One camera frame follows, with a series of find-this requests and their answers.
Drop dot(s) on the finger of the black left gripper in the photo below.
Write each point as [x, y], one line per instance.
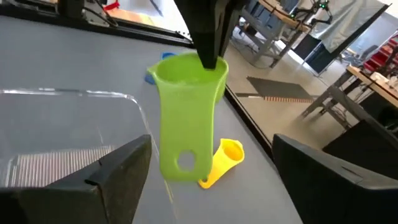
[205, 28]
[234, 12]

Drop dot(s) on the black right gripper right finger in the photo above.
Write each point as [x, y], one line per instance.
[335, 193]

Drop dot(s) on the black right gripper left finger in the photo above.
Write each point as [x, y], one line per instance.
[77, 202]

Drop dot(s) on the small blue measuring cup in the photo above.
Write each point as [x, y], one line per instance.
[149, 79]

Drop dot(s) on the clear plastic basket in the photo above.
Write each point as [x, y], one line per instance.
[62, 124]

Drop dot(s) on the lime green measuring cup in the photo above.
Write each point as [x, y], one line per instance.
[186, 124]

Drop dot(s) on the yellow measuring cup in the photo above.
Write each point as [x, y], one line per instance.
[227, 155]

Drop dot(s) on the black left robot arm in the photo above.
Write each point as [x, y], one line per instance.
[71, 7]

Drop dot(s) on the wooden table gray legs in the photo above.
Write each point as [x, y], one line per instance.
[273, 18]

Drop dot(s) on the black floor mat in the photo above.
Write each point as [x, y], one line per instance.
[280, 87]

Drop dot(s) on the red object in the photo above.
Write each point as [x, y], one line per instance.
[112, 5]

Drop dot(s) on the gray cloth cover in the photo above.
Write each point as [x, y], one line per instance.
[345, 21]

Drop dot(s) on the red storage bins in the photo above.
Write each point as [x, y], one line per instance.
[381, 56]

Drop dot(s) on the wooden workbench gray frame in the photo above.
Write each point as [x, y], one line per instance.
[367, 84]

